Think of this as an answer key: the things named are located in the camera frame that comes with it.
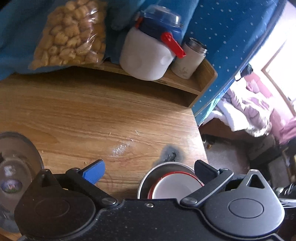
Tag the bag of snack biscuits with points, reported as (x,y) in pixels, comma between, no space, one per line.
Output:
(74,34)

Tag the wooden desk shelf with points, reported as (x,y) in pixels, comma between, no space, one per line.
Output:
(170,87)

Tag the large steel bowl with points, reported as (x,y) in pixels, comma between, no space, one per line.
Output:
(157,172)

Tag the light blue cloth cover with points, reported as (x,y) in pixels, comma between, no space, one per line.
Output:
(22,24)

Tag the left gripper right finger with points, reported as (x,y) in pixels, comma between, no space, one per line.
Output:
(214,181)

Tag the pink white bedding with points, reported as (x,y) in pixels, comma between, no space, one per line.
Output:
(250,110)

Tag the dark blue dotted curtain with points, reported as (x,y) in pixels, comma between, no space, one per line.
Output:
(233,32)

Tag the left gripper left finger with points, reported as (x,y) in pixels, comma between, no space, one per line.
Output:
(84,180)

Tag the white jug blue lid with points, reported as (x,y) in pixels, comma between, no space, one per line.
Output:
(152,43)

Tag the white steel thermos cup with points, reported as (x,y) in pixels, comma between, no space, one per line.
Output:
(195,53)

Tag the large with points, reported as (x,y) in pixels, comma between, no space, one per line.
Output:
(20,163)

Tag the white ceramic bowl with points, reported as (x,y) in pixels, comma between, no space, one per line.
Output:
(176,184)

